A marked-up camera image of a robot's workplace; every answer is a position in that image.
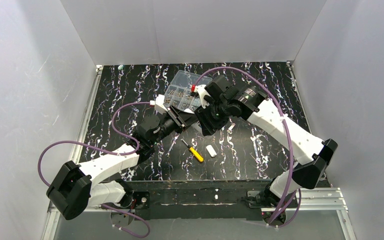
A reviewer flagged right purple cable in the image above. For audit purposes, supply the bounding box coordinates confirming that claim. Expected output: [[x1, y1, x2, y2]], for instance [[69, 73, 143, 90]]
[[193, 66, 303, 228]]

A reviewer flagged white remote battery cover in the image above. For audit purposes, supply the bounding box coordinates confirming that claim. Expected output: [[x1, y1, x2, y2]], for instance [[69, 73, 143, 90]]
[[205, 145, 217, 158]]

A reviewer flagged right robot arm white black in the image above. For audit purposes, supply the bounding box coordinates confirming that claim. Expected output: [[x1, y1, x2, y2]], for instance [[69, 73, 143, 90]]
[[191, 75, 338, 206]]

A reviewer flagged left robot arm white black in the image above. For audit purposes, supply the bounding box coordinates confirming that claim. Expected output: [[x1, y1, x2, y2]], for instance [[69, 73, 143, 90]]
[[46, 107, 198, 220]]

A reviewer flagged yellow handled screwdriver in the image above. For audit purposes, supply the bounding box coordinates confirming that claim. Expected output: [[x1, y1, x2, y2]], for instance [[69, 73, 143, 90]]
[[181, 139, 204, 163]]

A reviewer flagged clear plastic parts organizer box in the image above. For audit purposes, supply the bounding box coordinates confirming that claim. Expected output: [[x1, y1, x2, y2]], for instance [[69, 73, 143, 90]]
[[163, 70, 201, 112]]

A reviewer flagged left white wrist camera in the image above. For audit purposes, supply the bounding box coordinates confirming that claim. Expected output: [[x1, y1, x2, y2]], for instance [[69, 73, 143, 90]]
[[149, 94, 167, 114]]

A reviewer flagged white remote control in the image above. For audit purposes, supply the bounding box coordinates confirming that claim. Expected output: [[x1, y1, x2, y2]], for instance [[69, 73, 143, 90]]
[[191, 121, 202, 133]]

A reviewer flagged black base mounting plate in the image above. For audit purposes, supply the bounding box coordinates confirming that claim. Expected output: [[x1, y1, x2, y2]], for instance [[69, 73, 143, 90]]
[[119, 180, 278, 221]]

